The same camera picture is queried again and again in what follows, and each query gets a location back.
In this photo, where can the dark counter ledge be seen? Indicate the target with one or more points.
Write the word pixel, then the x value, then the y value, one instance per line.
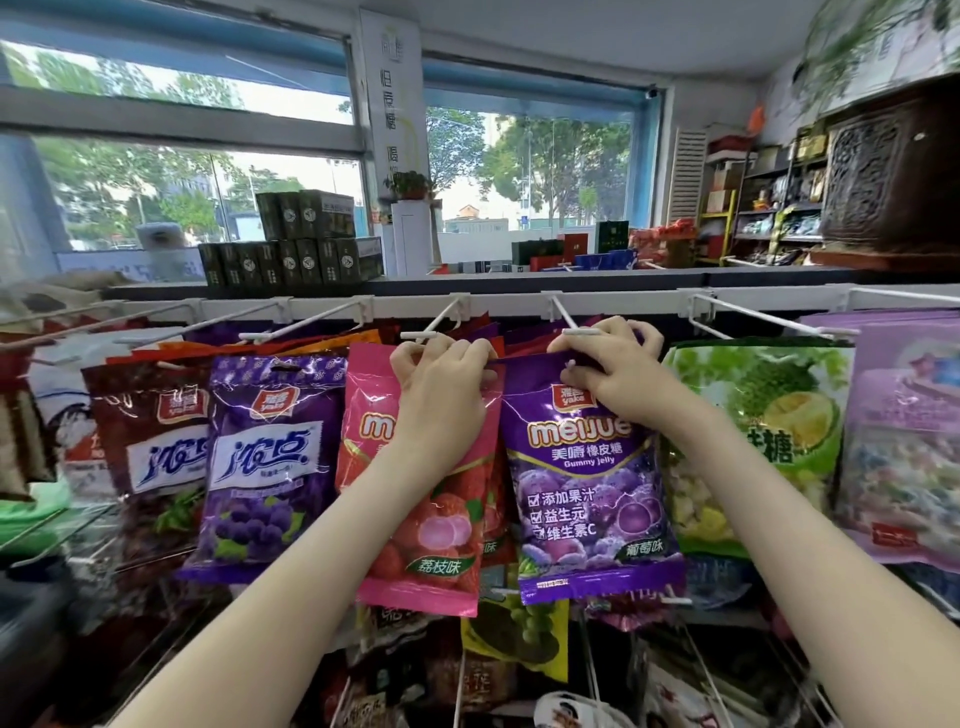
pixel 525 283

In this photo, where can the pile of red gift boxes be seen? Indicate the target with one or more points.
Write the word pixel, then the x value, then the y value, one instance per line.
pixel 664 241

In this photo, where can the goods shelving unit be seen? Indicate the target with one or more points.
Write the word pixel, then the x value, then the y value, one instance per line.
pixel 772 202

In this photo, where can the small potted plant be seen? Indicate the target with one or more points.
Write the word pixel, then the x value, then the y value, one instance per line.
pixel 409 184

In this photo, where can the white louvred panel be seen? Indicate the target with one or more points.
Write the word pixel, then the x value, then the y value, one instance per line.
pixel 688 176

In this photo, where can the light purple candy bag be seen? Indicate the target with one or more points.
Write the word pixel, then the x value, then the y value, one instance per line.
pixel 907 442

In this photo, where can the green plastic bag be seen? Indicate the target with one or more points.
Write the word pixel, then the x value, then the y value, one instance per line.
pixel 34 514

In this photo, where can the dark carved wooden cabinet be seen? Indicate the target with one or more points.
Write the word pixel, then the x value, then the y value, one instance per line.
pixel 892 172

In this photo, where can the blue gift boxes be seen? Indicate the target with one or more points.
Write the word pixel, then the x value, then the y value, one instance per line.
pixel 604 260

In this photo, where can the row of white peg hooks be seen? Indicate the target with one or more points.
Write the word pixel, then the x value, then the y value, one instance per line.
pixel 315 319

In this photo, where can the purple grape gummy bag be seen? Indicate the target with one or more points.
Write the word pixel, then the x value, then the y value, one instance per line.
pixel 585 487

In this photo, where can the green grape candy bag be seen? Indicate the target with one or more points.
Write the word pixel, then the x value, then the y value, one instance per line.
pixel 517 630

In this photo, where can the person's right hand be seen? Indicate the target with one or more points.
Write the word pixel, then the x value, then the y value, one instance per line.
pixel 622 375

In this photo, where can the black gift box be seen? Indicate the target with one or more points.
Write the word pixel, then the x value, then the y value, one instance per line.
pixel 536 251

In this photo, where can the pink lychee gummy bag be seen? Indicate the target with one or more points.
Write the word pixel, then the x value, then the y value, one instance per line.
pixel 390 555

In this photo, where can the person's right forearm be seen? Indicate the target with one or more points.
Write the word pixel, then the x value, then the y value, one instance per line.
pixel 795 570

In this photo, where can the person's right thumb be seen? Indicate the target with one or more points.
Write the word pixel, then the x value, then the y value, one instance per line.
pixel 571 345

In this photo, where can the white pedestal stand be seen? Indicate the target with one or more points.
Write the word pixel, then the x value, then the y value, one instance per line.
pixel 412 236

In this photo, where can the person's left forearm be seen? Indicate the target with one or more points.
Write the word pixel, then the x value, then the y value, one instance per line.
pixel 300 585

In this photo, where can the brown snack packet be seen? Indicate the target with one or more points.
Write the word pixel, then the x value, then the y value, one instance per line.
pixel 22 442

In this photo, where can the dark green gift box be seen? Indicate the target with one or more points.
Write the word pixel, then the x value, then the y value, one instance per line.
pixel 612 237

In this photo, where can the stack of dark green boxes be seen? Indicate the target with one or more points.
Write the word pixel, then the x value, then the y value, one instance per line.
pixel 300 255

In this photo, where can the person's left hand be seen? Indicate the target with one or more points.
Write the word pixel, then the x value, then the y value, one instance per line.
pixel 442 397

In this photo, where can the dark red candy bag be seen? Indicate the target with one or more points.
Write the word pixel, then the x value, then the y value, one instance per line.
pixel 157 450

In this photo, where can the green durian candy bag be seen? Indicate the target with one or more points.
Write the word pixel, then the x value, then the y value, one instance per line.
pixel 765 427

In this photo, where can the white hook rail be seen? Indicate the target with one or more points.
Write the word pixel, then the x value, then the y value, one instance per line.
pixel 510 305

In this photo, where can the person's left fingers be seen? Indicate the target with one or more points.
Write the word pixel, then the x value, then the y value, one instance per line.
pixel 450 349

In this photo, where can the white hanging banner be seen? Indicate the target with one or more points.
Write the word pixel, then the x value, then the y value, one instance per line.
pixel 391 97

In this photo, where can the pile of mixed snack packets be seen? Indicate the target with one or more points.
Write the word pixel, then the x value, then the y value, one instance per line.
pixel 570 675

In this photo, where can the hanging green vine plant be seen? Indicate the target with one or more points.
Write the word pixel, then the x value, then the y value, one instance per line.
pixel 862 37

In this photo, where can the purple grape candy bag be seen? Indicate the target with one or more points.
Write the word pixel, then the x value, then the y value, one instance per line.
pixel 270 465

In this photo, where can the white cartoon snack bag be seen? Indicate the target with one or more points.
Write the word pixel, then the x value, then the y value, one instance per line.
pixel 71 420

